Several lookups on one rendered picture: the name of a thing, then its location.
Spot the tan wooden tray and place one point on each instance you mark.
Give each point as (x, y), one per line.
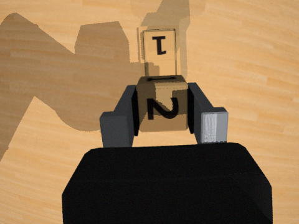
(159, 68)

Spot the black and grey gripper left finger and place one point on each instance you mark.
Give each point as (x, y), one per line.
(119, 127)

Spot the tan wooden number cube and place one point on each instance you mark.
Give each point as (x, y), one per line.
(159, 45)
(162, 103)

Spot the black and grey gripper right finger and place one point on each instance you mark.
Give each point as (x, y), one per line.
(209, 124)

